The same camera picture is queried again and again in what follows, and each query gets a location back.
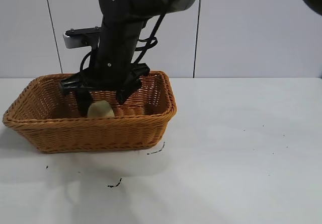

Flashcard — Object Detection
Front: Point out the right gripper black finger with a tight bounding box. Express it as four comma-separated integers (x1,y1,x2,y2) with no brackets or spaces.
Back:
74,88,93,118
116,78,142,106

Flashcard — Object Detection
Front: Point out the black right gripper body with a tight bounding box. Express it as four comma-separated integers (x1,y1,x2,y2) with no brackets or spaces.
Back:
58,16,151,96

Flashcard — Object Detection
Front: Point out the pale yellow egg yolk pastry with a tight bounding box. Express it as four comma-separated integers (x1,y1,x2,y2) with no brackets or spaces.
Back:
87,101,116,118

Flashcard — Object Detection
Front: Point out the brown woven wicker basket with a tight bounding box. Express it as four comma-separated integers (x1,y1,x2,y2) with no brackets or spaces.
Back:
3,70,178,155

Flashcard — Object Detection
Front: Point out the black cable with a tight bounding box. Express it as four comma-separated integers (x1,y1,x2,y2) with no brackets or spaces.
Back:
131,12,167,66

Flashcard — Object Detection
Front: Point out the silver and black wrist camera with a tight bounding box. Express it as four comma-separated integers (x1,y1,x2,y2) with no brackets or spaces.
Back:
62,27,102,49

